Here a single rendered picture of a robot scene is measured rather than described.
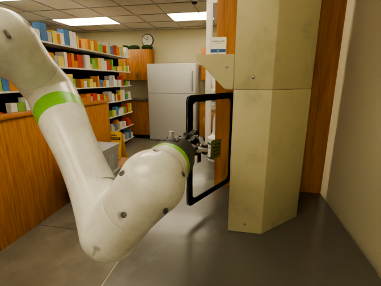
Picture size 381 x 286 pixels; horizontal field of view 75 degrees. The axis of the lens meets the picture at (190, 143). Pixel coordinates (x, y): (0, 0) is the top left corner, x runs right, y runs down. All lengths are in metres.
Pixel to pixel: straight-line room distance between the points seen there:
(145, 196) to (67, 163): 0.23
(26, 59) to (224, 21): 0.77
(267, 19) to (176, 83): 5.11
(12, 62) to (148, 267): 0.59
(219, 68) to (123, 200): 0.50
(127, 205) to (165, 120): 5.60
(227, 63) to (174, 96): 5.10
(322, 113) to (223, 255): 0.72
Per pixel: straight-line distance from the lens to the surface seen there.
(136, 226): 0.41
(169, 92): 5.86
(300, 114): 0.89
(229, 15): 1.16
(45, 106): 0.66
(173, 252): 0.81
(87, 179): 0.50
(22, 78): 0.68
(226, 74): 0.76
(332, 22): 1.20
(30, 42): 0.65
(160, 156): 0.38
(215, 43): 0.86
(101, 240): 0.45
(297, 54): 0.85
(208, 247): 0.83
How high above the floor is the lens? 1.44
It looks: 14 degrees down
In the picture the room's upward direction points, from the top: straight up
